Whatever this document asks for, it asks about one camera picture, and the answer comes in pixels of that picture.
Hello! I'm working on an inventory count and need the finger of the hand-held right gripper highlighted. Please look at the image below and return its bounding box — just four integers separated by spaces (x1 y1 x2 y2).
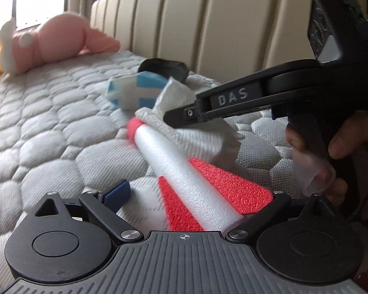
164 60 320 129

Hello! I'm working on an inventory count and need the beige padded headboard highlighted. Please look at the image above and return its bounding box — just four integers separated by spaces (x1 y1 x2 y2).
90 0 326 98

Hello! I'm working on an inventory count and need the blue and white tissue packet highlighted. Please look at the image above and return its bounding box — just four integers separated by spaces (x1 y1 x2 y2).
106 70 169 111

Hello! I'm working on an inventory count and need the person's right hand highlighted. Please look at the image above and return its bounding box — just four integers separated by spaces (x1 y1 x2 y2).
285 110 368 203

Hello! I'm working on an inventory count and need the pink and white rabbit plush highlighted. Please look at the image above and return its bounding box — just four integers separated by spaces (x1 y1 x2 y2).
0 11 121 74

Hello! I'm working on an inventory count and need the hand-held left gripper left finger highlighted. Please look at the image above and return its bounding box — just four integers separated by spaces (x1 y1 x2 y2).
35 181 145 244

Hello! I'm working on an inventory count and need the white and red foam rocket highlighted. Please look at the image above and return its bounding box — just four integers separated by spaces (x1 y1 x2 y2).
126 118 273 232

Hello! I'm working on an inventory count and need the white paper towel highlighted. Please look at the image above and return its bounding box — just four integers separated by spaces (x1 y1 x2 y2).
135 76 246 166

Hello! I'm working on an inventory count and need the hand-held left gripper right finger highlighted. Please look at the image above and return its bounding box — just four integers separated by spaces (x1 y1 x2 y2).
226 191 344 243

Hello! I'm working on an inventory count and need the grey quilted mattress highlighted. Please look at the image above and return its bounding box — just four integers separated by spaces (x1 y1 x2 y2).
0 50 307 282

